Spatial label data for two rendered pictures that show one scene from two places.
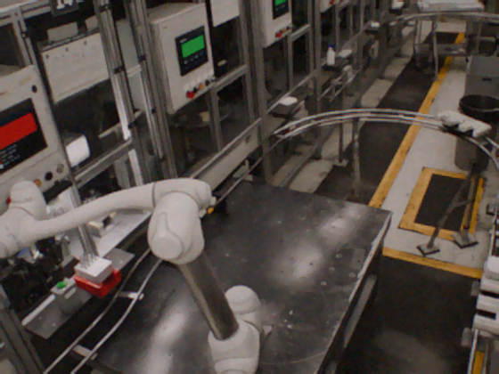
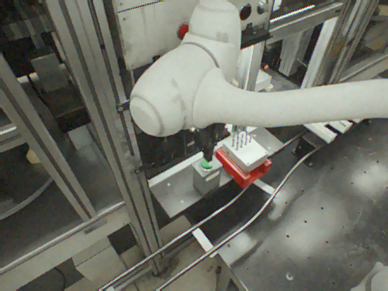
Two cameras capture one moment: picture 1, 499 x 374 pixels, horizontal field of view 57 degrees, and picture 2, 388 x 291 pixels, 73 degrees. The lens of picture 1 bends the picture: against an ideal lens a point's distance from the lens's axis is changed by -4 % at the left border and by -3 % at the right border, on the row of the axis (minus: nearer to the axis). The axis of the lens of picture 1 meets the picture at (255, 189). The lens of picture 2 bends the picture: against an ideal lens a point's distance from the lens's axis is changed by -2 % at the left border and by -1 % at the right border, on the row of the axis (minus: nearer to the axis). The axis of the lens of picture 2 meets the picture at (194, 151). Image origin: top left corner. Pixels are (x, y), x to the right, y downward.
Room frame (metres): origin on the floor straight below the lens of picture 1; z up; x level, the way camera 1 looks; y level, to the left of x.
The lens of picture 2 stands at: (0.89, 0.62, 1.69)
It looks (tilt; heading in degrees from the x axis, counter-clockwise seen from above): 50 degrees down; 24
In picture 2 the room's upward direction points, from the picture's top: straight up
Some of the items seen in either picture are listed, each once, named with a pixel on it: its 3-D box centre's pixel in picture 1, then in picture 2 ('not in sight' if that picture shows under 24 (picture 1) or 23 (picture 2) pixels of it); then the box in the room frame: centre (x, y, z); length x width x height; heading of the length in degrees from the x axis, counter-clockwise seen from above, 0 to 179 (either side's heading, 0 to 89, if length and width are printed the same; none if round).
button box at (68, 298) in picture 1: (65, 295); (204, 172); (1.38, 0.80, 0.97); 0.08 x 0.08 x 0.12; 59
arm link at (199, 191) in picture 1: (184, 197); not in sight; (1.30, 0.23, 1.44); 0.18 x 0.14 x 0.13; 84
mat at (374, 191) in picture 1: (414, 87); not in sight; (5.61, -2.15, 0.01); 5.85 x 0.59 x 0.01; 149
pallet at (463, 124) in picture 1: (461, 126); not in sight; (2.79, -1.43, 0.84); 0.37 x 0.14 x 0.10; 27
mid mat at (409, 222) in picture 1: (445, 200); not in sight; (3.10, -1.55, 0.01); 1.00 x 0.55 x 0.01; 149
